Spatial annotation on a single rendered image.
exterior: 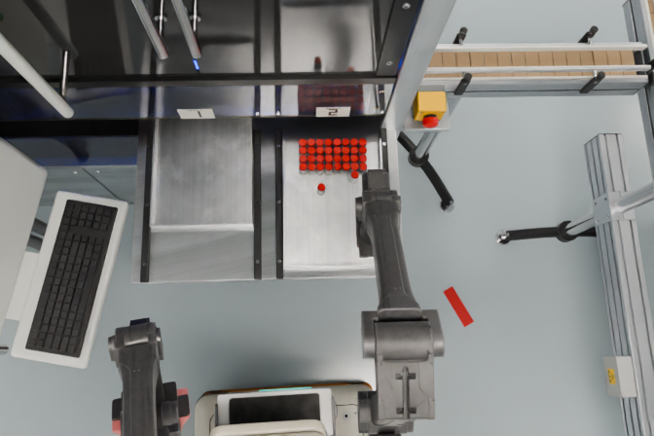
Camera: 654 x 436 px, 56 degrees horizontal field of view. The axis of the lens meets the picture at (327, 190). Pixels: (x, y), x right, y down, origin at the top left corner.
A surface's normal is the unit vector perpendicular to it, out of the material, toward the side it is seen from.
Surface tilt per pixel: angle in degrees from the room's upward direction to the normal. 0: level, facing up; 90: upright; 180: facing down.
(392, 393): 14
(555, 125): 0
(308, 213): 0
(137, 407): 41
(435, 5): 90
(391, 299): 47
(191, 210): 0
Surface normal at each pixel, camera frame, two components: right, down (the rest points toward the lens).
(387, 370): -0.01, -0.01
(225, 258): 0.04, -0.25
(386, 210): -0.03, -0.88
